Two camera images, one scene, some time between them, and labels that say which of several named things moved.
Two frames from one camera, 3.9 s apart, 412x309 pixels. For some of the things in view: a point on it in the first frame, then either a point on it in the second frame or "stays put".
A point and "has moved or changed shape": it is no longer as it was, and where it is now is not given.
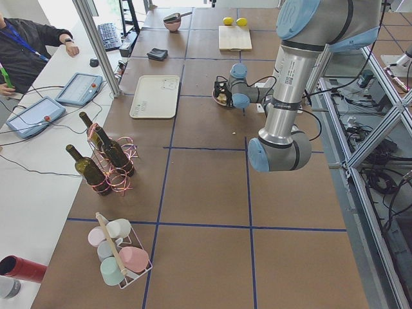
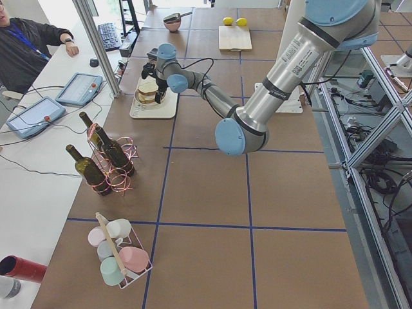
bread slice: x=222 y=97 has moved or changed shape
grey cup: x=105 y=250 stays put
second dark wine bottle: x=114 y=153 stays put
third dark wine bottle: x=95 y=134 stays put
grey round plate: x=215 y=99 has moved or changed shape
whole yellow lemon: x=228 y=20 stays put
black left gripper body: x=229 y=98 -> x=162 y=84
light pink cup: x=95 y=235 stays put
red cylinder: x=15 y=267 stays put
